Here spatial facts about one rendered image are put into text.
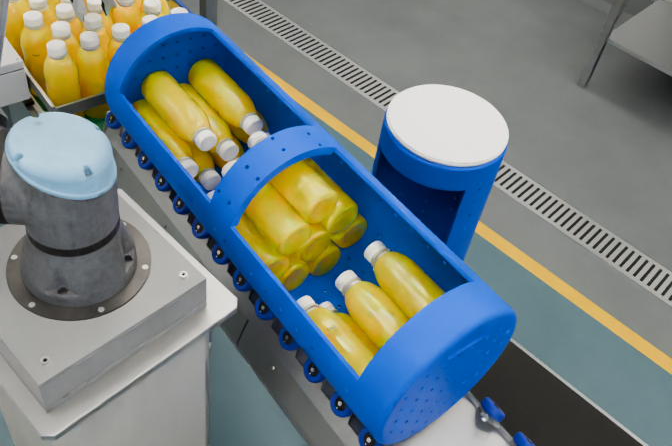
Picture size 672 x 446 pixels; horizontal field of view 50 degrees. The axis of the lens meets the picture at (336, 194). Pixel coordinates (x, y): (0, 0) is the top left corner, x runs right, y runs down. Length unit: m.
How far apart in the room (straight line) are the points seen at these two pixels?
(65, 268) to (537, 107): 2.92
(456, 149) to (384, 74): 2.00
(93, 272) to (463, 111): 0.99
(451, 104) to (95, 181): 1.01
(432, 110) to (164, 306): 0.88
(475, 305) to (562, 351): 1.63
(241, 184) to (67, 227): 0.37
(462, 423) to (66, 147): 0.79
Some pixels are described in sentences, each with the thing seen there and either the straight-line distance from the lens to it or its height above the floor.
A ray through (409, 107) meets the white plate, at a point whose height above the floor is 1.04.
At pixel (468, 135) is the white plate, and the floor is 1.04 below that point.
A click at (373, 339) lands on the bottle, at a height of 1.06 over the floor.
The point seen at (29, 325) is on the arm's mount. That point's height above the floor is 1.22.
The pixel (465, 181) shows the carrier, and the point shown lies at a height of 0.99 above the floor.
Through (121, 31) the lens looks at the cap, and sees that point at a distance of 1.70.
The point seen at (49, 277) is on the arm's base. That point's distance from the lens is 1.00.
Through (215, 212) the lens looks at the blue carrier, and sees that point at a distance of 1.25.
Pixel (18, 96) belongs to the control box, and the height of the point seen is 1.01.
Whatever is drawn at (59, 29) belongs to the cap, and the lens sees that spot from 1.72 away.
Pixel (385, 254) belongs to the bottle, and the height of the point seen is 1.13.
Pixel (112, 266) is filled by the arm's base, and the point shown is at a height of 1.27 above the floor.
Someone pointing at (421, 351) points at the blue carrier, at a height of 1.21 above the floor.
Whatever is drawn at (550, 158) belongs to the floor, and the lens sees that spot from 3.36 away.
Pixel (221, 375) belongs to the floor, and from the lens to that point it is 2.37.
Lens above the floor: 2.04
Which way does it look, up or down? 45 degrees down
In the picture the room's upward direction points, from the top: 10 degrees clockwise
